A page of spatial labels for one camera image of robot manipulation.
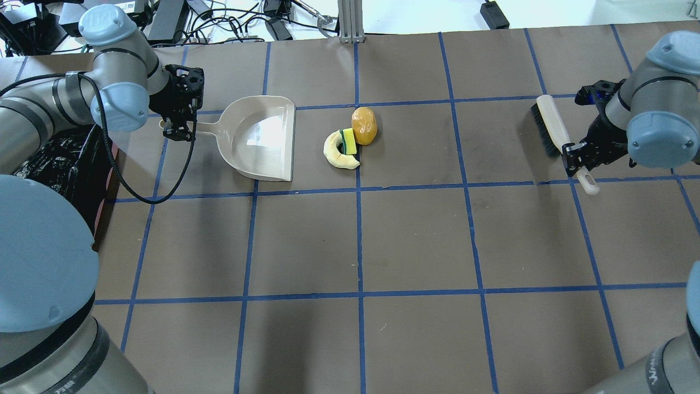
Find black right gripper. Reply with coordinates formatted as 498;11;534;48
562;79;628;177

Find black power adapter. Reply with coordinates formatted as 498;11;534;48
480;1;510;30

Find beige hand brush black bristles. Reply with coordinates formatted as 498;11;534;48
530;95;600;195

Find yellow green sponge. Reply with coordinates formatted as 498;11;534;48
339;128;358;155

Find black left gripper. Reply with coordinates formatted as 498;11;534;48
148;64;205;142

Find bin with black bag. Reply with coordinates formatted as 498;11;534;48
13;125;119;251

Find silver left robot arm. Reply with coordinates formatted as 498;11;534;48
2;3;205;393

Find orange-brown bread roll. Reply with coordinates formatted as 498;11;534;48
352;107;378;146

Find aluminium frame post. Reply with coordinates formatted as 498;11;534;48
337;0;366;43

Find black power brick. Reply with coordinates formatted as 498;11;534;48
147;1;189;45

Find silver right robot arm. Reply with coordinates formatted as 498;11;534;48
560;31;699;393

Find beige plastic dustpan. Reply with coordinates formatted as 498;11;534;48
197;95;296;182

